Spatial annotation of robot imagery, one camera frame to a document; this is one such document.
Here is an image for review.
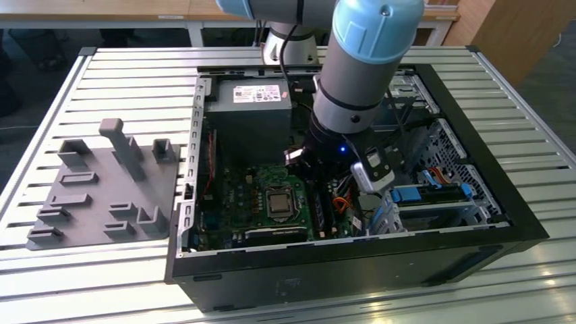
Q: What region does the black installed RAM stick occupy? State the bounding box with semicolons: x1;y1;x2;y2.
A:
320;188;337;239

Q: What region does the silver CPU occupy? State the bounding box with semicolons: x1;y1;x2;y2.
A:
267;193;293;217

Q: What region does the green motherboard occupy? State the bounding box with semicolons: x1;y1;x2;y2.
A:
197;162;364;252

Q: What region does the gray power supply unit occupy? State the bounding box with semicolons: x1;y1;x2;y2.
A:
205;80;312;163

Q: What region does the blue disk carrier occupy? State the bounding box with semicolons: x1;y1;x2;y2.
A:
389;184;472;205

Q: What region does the black graphics card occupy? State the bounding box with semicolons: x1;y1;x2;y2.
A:
245;226;309;246

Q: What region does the metal drive cage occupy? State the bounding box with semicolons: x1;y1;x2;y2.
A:
372;73;441;136
367;184;497;234

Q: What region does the black open PC case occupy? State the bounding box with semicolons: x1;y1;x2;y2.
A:
161;63;551;313

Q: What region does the gray parts rack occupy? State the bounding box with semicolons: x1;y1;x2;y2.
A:
27;117;181;252

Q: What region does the wooden cabinet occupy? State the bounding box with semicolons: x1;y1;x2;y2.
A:
443;0;576;86

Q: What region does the long wooden desk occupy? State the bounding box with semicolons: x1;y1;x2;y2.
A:
0;0;461;47

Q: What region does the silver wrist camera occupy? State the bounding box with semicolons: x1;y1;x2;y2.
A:
349;147;397;194

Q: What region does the orange wire bundle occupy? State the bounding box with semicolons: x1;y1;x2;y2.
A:
332;196;357;215

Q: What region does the thick black cable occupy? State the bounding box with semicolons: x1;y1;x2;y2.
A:
387;101;436;159

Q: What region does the thin red wire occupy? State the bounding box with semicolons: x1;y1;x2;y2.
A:
203;130;217;200

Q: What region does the red flat data cable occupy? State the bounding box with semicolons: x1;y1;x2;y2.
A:
427;166;456;186

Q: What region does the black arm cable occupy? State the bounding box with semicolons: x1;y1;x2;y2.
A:
277;0;316;94

